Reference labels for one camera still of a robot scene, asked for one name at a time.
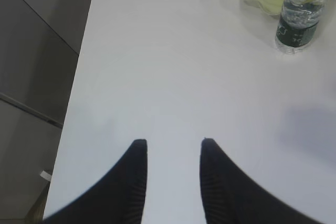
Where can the clear plastic water bottle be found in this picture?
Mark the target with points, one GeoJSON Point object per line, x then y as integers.
{"type": "Point", "coordinates": [297, 24]}

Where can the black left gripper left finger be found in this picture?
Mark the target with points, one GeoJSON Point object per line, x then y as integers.
{"type": "Point", "coordinates": [118, 197]}

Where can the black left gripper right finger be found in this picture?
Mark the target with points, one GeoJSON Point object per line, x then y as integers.
{"type": "Point", "coordinates": [230, 196]}

